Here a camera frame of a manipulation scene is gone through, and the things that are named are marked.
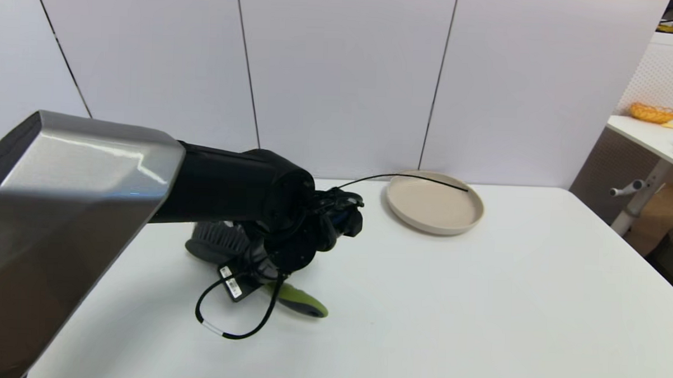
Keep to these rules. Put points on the white side table top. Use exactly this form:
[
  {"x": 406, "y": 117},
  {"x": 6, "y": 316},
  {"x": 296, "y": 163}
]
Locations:
[{"x": 646, "y": 138}]

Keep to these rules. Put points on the brown cardboard box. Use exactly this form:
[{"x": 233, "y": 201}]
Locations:
[{"x": 663, "y": 220}]

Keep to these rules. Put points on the white pegboard partition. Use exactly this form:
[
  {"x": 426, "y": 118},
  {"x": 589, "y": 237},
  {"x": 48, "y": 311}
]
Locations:
[{"x": 668, "y": 77}]

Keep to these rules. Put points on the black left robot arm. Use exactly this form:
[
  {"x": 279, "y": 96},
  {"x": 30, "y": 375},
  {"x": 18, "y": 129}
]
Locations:
[{"x": 230, "y": 185}]

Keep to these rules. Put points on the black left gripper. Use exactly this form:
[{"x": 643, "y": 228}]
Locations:
[{"x": 292, "y": 249}]

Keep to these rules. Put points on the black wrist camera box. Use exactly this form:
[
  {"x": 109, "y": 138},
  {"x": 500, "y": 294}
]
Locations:
[{"x": 237, "y": 286}]

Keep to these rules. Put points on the orange woven basket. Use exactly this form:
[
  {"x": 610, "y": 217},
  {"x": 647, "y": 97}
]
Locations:
[{"x": 652, "y": 114}]

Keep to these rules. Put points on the beige round plate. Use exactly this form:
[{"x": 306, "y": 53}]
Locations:
[{"x": 434, "y": 206}]

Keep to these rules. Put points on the white side table leg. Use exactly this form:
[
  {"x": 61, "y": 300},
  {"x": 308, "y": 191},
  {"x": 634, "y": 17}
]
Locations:
[{"x": 637, "y": 208}]

